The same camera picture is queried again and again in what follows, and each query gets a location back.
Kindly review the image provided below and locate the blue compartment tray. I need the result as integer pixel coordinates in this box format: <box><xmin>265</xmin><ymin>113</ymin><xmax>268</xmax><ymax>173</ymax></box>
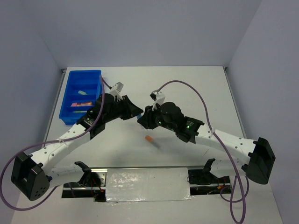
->
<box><xmin>59</xmin><ymin>70</ymin><xmax>102</xmax><ymax>125</ymax></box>

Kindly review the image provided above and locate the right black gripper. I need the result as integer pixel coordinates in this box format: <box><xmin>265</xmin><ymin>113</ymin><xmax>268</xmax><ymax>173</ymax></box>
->
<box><xmin>137</xmin><ymin>102</ymin><xmax>176</xmax><ymax>132</ymax></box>

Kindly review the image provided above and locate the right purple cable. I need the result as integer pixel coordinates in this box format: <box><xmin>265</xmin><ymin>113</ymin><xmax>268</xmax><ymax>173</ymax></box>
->
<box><xmin>156</xmin><ymin>80</ymin><xmax>250</xmax><ymax>224</ymax></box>

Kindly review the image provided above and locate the purple cable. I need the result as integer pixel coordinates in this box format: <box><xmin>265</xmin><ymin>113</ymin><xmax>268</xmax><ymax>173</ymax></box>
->
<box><xmin>156</xmin><ymin>80</ymin><xmax>250</xmax><ymax>224</ymax></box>
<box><xmin>0</xmin><ymin>75</ymin><xmax>113</xmax><ymax>211</ymax></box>

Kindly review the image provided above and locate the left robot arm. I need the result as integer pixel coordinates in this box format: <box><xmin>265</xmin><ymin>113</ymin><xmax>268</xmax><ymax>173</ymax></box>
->
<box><xmin>11</xmin><ymin>93</ymin><xmax>143</xmax><ymax>201</ymax></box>

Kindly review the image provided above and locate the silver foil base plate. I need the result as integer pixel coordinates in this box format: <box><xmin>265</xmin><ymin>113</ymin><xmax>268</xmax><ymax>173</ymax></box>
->
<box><xmin>61</xmin><ymin>167</ymin><xmax>231</xmax><ymax>203</ymax></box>

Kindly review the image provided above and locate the green translucent cap case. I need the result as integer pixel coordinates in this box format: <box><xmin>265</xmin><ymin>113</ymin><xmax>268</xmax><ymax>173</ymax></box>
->
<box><xmin>78</xmin><ymin>91</ymin><xmax>87</xmax><ymax>95</ymax></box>

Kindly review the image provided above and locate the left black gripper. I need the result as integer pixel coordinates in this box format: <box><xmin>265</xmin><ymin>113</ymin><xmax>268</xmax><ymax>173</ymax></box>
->
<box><xmin>104</xmin><ymin>95</ymin><xmax>143</xmax><ymax>123</ymax></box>

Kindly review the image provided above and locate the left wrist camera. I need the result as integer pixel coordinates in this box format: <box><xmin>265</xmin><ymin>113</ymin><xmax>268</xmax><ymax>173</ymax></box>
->
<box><xmin>109</xmin><ymin>82</ymin><xmax>124</xmax><ymax>100</ymax></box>

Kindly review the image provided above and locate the orange highlighter pen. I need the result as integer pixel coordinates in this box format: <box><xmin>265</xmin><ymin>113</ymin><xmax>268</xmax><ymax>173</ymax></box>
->
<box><xmin>145</xmin><ymin>135</ymin><xmax>160</xmax><ymax>148</ymax></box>

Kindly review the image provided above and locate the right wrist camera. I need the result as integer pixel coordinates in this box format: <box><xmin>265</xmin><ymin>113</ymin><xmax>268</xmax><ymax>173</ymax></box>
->
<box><xmin>150</xmin><ymin>90</ymin><xmax>165</xmax><ymax>111</ymax></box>

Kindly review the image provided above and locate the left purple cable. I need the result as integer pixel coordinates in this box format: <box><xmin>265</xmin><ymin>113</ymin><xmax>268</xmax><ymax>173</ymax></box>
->
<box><xmin>0</xmin><ymin>75</ymin><xmax>113</xmax><ymax>211</ymax></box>

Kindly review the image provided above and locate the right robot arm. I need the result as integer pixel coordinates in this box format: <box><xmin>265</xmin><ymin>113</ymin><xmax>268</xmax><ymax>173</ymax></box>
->
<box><xmin>137</xmin><ymin>102</ymin><xmax>276</xmax><ymax>185</ymax></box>

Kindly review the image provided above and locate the pink capped glue bottle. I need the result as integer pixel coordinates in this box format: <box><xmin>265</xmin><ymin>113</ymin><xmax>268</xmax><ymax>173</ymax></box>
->
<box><xmin>71</xmin><ymin>101</ymin><xmax>93</xmax><ymax>107</ymax></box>

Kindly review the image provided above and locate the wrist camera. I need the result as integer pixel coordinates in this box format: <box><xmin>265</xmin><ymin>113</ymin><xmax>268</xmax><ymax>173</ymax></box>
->
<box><xmin>150</xmin><ymin>90</ymin><xmax>165</xmax><ymax>111</ymax></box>
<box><xmin>109</xmin><ymin>82</ymin><xmax>124</xmax><ymax>100</ymax></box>

